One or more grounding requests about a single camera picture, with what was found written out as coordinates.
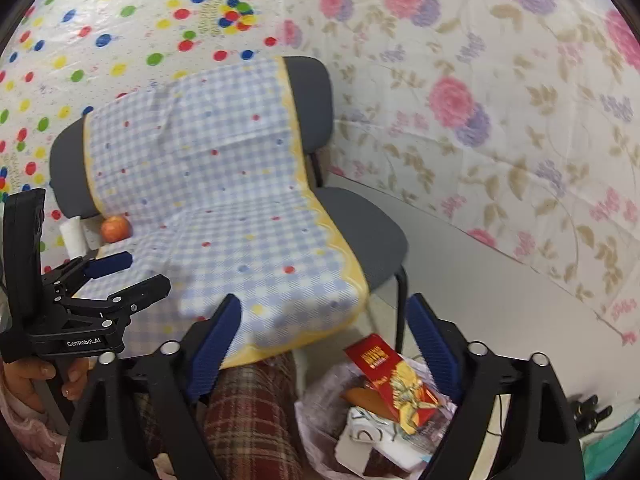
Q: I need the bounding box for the person left hand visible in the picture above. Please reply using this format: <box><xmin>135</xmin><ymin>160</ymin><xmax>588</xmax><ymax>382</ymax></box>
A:
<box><xmin>2</xmin><ymin>356</ymin><xmax>91</xmax><ymax>413</ymax></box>

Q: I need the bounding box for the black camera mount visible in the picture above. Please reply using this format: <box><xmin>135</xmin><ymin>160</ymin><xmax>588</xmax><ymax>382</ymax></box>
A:
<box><xmin>3</xmin><ymin>188</ymin><xmax>46</xmax><ymax>318</ymax></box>

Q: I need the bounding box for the trash bin with bag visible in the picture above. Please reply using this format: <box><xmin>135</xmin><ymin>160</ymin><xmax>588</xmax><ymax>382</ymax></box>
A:
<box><xmin>295</xmin><ymin>363</ymin><xmax>457</xmax><ymax>479</ymax></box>

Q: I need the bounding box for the white paper napkin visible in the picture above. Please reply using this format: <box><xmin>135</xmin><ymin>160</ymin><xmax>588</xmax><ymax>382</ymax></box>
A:
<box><xmin>334</xmin><ymin>406</ymin><xmax>431</xmax><ymax>478</ymax></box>

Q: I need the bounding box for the red snack packet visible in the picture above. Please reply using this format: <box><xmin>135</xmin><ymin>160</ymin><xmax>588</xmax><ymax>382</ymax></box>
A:
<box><xmin>344</xmin><ymin>334</ymin><xmax>440</xmax><ymax>436</ymax></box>

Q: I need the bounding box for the blue checkered cloth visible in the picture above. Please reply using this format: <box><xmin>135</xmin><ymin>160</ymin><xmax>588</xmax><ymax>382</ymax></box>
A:
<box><xmin>80</xmin><ymin>58</ymin><xmax>369</xmax><ymax>367</ymax></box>

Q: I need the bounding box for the balloon print wall sheet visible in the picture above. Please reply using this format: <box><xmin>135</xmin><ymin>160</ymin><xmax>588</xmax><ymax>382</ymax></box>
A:
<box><xmin>0</xmin><ymin>0</ymin><xmax>292</xmax><ymax>271</ymax></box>

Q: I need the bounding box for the brown paper piece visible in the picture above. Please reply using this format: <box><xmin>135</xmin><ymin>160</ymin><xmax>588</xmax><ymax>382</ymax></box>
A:
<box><xmin>342</xmin><ymin>387</ymin><xmax>396</xmax><ymax>422</ymax></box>

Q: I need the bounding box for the red apple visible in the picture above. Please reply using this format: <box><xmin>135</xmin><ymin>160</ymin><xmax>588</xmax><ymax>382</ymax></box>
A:
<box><xmin>100</xmin><ymin>216</ymin><xmax>132</xmax><ymax>244</ymax></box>

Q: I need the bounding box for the floral wall sheet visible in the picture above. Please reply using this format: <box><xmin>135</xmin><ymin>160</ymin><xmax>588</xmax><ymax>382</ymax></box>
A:
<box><xmin>272</xmin><ymin>0</ymin><xmax>639</xmax><ymax>344</ymax></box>

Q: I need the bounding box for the grey office chair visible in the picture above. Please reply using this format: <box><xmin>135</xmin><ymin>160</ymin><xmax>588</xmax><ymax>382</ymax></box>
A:
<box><xmin>50</xmin><ymin>56</ymin><xmax>408</xmax><ymax>352</ymax></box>

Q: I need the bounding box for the plaid trousers leg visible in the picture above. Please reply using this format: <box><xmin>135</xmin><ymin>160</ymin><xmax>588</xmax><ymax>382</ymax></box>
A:
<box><xmin>200</xmin><ymin>352</ymin><xmax>304</xmax><ymax>479</ymax></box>

